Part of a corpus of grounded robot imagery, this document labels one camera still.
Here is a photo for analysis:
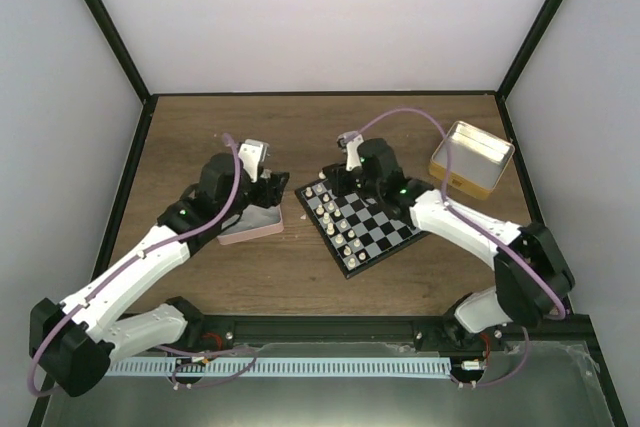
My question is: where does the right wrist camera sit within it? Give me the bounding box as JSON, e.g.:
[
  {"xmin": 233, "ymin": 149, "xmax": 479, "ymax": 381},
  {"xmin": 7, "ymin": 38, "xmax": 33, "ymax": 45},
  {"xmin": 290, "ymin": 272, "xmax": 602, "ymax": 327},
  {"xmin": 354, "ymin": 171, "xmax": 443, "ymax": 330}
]
[{"xmin": 337, "ymin": 131, "xmax": 364, "ymax": 172}]

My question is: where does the yellow metal tin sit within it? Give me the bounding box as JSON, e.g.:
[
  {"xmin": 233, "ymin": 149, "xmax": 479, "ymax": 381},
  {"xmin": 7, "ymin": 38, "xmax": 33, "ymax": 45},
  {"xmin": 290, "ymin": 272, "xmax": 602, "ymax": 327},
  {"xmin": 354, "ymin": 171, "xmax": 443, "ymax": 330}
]
[{"xmin": 428, "ymin": 121, "xmax": 515, "ymax": 200}]

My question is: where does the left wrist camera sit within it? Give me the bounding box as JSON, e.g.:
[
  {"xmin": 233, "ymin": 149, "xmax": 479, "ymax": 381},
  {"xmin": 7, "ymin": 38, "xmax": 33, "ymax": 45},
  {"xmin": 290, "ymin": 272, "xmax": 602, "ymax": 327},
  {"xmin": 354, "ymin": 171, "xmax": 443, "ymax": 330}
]
[{"xmin": 238, "ymin": 139, "xmax": 270, "ymax": 183}]

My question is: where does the pink metal tin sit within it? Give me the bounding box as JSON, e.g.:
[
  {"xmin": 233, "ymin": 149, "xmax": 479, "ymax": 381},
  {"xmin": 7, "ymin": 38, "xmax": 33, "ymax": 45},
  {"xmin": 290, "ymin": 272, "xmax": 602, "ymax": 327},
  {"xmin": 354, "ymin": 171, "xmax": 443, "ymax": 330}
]
[{"xmin": 217, "ymin": 205, "xmax": 284, "ymax": 245}]

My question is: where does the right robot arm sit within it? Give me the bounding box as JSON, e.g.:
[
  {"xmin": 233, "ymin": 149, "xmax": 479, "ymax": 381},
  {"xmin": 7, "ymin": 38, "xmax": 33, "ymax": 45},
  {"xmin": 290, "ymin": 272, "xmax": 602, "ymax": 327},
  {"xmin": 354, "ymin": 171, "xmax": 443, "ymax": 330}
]
[{"xmin": 322, "ymin": 132, "xmax": 575, "ymax": 350}]

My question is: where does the black aluminium frame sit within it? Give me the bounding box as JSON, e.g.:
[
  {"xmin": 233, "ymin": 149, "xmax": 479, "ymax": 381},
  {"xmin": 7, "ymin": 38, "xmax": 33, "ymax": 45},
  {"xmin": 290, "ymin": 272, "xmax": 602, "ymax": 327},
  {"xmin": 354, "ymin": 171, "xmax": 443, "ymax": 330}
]
[{"xmin": 29, "ymin": 0, "xmax": 627, "ymax": 426}]

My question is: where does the black white chessboard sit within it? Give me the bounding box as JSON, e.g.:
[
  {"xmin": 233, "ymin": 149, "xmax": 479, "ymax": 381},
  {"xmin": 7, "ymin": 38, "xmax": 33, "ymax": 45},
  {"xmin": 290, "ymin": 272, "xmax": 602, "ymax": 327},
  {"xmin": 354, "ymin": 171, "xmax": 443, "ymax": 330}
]
[{"xmin": 295, "ymin": 179, "xmax": 427, "ymax": 279}]

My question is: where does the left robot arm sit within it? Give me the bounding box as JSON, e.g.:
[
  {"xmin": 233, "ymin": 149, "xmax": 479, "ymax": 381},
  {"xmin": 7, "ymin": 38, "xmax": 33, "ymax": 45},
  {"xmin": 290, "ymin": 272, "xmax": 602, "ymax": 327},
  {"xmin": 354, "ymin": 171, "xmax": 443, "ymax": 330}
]
[{"xmin": 27, "ymin": 152, "xmax": 290, "ymax": 397}]

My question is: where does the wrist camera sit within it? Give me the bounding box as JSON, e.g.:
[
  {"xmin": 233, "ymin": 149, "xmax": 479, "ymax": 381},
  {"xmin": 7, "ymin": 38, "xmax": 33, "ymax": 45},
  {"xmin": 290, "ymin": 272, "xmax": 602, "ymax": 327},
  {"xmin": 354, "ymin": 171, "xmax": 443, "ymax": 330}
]
[
  {"xmin": 238, "ymin": 139, "xmax": 270, "ymax": 183},
  {"xmin": 337, "ymin": 131, "xmax": 364, "ymax": 172}
]

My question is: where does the light blue slotted rail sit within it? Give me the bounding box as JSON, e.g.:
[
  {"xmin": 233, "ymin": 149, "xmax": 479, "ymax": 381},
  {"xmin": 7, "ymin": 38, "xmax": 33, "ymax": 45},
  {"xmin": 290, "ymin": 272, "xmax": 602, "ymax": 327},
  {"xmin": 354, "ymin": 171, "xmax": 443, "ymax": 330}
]
[{"xmin": 107, "ymin": 357, "xmax": 451, "ymax": 380}]

